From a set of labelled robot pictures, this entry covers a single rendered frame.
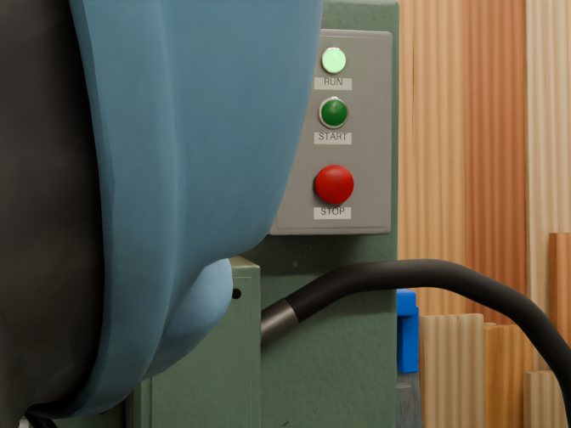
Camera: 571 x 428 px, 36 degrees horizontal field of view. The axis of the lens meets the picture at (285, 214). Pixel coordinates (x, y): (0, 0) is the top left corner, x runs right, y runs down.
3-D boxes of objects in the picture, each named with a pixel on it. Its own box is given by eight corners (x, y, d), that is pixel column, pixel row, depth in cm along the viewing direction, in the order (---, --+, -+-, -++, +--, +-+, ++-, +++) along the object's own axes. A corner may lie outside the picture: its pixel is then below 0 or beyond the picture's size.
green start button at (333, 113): (318, 128, 67) (318, 97, 67) (347, 128, 68) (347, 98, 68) (319, 127, 67) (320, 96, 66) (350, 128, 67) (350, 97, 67)
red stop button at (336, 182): (313, 203, 67) (313, 165, 67) (351, 203, 68) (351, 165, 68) (317, 204, 66) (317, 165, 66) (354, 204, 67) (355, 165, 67)
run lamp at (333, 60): (320, 73, 67) (320, 47, 67) (345, 74, 67) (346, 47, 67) (323, 72, 66) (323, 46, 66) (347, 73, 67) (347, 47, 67)
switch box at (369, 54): (253, 231, 73) (254, 37, 72) (368, 229, 75) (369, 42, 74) (269, 236, 67) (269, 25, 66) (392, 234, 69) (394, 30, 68)
